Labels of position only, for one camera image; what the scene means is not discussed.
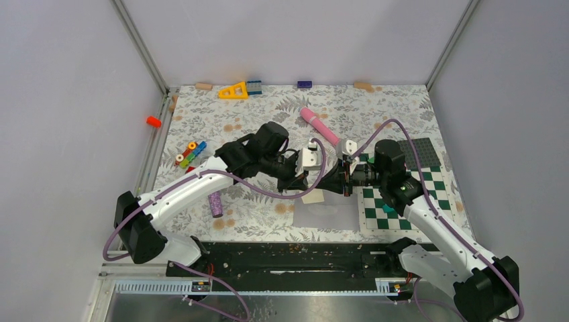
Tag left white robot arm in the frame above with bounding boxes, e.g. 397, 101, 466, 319
114, 121, 321, 276

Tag wooden block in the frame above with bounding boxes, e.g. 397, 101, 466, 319
354, 82, 375, 93
195, 83, 213, 91

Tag yellow triangle toy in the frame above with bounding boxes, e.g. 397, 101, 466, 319
218, 81, 248, 100

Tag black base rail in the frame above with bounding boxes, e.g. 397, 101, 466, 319
190, 242, 410, 292

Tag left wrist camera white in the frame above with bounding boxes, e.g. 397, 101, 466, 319
296, 142, 322, 176

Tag pink toy microphone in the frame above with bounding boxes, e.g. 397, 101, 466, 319
300, 107, 340, 146

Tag teal block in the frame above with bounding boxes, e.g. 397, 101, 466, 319
382, 205, 395, 213

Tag blue grey lego brick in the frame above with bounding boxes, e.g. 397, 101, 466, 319
246, 80, 262, 95

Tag wooden block right back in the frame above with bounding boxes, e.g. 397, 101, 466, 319
354, 82, 375, 93

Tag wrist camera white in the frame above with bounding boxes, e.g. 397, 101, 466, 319
335, 139, 360, 174
296, 142, 322, 176

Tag green white chessboard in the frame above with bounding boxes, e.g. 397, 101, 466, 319
357, 152, 452, 233

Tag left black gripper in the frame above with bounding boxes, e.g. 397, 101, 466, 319
261, 153, 310, 194

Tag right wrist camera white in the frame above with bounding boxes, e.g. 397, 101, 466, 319
335, 139, 360, 174

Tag floral table mat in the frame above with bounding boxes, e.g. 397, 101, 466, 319
154, 85, 472, 243

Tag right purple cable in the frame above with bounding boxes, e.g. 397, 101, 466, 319
351, 118, 525, 322

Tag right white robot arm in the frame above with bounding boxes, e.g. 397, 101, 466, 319
318, 140, 520, 321

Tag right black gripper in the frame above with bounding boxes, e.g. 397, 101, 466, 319
315, 157, 388, 197

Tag purple glitter microphone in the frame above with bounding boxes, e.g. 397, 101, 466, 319
208, 191, 223, 218

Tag dark purple lego brick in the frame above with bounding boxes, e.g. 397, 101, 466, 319
297, 80, 313, 89

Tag colourful lego toy stack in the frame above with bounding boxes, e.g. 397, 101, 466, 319
174, 141, 207, 169

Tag wooden block left back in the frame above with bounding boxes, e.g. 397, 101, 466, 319
195, 83, 213, 91

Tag orange red cylinder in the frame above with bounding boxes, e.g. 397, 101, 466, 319
146, 116, 162, 128

